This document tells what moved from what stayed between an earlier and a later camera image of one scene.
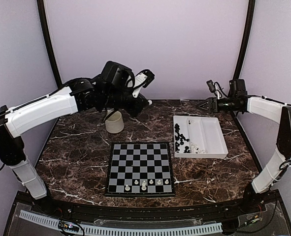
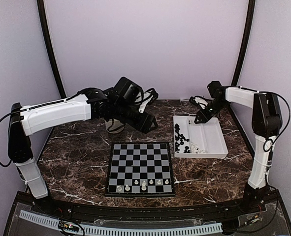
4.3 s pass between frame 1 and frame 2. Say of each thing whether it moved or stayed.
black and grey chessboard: stayed
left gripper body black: moved
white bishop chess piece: stayed
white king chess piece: stayed
